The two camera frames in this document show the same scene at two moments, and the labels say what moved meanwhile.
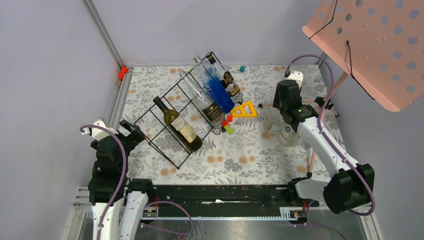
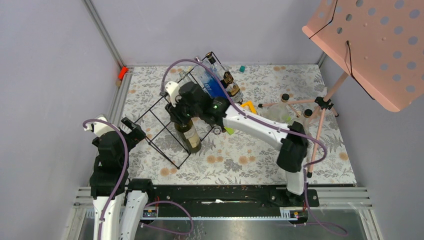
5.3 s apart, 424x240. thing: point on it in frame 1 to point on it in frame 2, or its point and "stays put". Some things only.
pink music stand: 380,42 stays put
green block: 229,129 stays put
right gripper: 276,103 to 174,113
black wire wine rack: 182,119 stays put
